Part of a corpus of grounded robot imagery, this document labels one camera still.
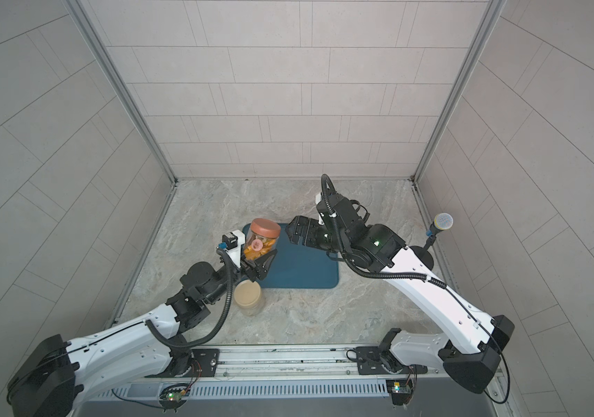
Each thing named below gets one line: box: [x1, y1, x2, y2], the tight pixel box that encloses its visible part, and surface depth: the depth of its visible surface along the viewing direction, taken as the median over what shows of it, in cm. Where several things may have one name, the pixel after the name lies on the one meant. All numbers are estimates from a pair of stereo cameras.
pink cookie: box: [250, 238, 264, 252], surface depth 67 cm
